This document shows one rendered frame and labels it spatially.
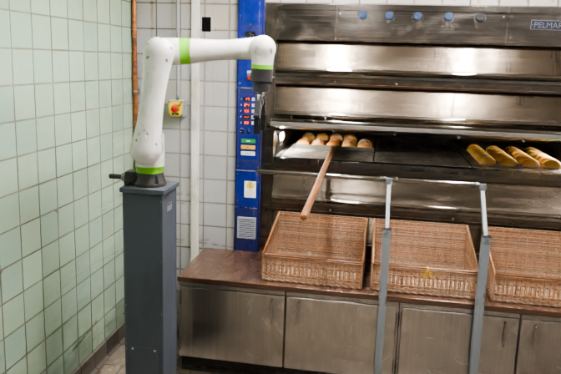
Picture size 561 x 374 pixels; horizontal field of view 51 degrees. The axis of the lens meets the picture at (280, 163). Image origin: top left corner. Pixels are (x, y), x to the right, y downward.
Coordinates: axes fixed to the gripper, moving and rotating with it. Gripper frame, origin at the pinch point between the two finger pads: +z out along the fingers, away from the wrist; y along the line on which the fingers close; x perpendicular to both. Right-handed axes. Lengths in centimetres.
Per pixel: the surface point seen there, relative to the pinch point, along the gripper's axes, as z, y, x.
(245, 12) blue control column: -56, -100, -27
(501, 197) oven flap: 43, -95, 129
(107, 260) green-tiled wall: 92, -64, -97
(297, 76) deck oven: -20, -101, 6
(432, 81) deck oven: -21, -98, 84
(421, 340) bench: 111, -42, 84
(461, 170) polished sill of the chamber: 29, -96, 105
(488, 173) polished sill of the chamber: 29, -95, 121
